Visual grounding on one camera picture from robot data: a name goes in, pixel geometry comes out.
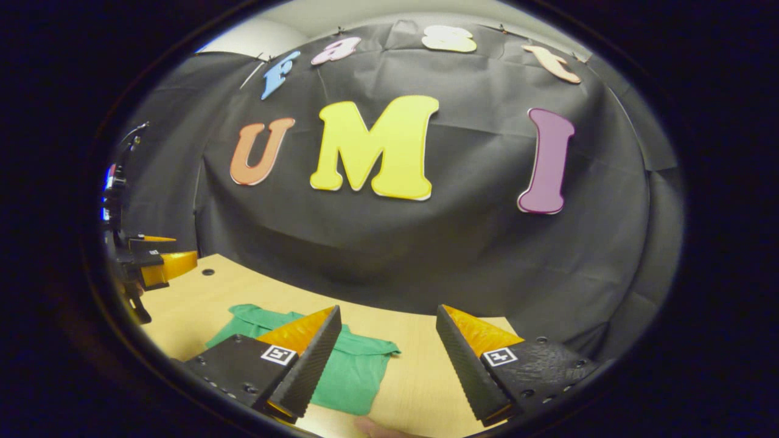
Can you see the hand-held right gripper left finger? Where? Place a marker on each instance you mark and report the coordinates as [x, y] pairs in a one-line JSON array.
[[310, 365]]

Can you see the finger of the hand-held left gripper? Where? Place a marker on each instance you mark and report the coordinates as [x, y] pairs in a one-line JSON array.
[[155, 239], [170, 267]]

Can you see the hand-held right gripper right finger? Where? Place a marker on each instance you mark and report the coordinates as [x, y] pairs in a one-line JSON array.
[[465, 371]]

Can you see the green T-shirt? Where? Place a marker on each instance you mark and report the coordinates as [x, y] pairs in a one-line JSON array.
[[359, 371]]

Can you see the black backdrop cloth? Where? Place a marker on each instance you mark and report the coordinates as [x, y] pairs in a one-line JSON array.
[[395, 243]]

